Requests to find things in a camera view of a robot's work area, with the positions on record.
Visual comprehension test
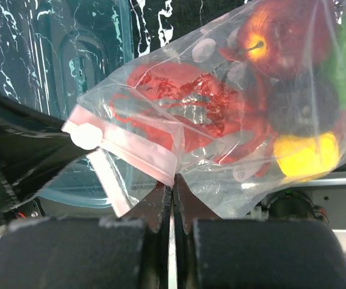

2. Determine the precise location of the red fake lobster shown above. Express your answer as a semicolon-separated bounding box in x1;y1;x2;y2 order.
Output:
108;62;274;179

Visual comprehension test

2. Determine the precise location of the yellow fake fruit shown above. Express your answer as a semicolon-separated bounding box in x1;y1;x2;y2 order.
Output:
273;132;340;182

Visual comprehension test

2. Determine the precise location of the clear zip top bag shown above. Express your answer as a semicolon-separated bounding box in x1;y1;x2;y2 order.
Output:
62;1;346;217

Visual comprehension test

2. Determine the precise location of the dark fake plum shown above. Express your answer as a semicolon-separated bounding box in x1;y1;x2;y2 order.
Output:
267;77;339;137

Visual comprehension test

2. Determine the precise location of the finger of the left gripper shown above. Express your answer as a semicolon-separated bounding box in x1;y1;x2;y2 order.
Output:
0;93;92;228

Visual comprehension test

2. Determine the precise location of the red fake apple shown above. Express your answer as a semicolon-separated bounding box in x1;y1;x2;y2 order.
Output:
219;1;335;78

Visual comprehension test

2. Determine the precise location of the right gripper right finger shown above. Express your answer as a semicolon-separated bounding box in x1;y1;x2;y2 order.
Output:
173;174;346;288

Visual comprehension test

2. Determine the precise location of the blue plastic container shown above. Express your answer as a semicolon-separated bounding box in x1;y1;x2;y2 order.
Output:
0;1;134;208

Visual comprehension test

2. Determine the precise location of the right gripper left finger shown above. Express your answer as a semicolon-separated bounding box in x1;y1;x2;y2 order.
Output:
0;183;171;288

